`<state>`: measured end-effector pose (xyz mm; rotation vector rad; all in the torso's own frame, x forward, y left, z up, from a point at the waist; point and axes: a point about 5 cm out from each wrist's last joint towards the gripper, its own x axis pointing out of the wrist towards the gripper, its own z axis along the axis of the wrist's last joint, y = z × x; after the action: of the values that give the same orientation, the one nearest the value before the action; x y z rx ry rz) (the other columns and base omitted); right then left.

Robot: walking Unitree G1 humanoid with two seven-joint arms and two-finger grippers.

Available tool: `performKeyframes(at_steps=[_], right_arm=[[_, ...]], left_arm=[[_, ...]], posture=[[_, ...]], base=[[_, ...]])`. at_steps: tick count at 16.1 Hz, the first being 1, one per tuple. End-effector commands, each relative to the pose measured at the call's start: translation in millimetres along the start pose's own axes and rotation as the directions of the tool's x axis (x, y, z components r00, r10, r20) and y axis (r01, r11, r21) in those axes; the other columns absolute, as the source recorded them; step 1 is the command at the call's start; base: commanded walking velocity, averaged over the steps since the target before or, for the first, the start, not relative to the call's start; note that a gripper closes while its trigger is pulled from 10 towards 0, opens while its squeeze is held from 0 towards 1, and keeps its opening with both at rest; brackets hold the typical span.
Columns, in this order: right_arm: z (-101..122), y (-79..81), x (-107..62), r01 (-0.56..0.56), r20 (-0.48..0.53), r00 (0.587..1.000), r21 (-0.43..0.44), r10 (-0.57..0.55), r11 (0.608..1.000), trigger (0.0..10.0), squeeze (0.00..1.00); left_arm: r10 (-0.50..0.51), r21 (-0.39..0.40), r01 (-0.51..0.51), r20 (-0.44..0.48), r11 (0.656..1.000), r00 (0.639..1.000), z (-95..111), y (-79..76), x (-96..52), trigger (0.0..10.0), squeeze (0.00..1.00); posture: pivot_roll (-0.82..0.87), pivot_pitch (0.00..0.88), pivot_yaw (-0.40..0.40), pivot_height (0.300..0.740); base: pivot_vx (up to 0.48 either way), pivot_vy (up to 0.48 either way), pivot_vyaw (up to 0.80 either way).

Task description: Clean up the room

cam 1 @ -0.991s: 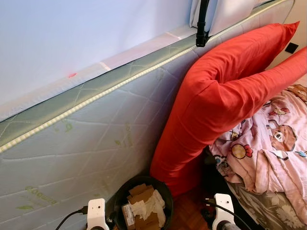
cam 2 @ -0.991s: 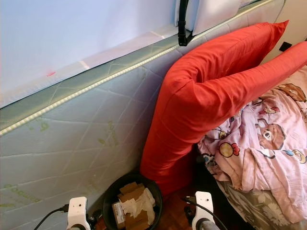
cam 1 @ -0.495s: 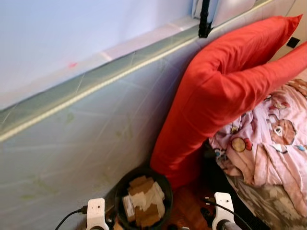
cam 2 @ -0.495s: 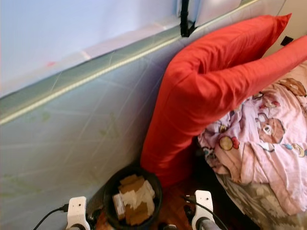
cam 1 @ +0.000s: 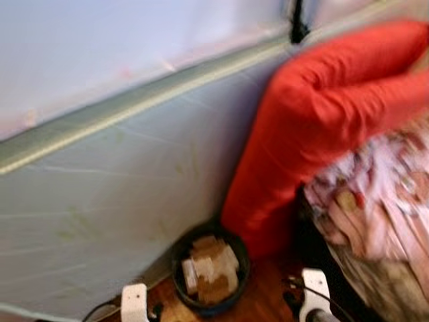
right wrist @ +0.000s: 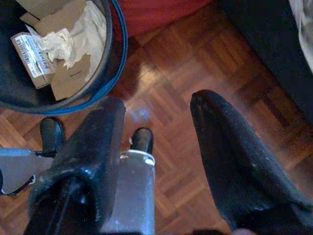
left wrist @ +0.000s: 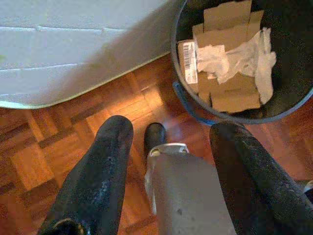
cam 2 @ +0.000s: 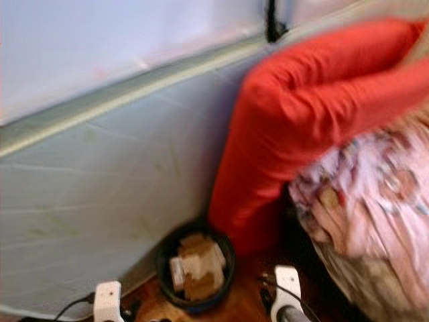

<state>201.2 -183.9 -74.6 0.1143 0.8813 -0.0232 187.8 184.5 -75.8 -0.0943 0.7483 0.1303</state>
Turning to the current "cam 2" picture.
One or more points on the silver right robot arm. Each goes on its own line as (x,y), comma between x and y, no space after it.
(295,315)

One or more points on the black round waste bin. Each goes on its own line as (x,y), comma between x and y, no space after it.
(162,278)

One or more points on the small white carton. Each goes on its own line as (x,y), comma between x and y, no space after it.
(177,274)

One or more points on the brown cardboard piece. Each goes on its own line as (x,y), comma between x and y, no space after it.
(204,265)

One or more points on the bed with grey floral sheet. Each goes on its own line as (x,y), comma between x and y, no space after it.
(375,302)

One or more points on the pink cartoon print blanket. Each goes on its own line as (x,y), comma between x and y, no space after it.
(369,194)

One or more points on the red pillow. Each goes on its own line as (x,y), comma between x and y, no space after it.
(288,127)

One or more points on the grey window sill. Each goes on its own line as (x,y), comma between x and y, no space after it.
(127,90)

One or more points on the black window latch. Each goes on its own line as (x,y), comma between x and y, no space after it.
(275,25)

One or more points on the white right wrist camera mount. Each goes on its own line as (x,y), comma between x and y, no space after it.
(287,290)

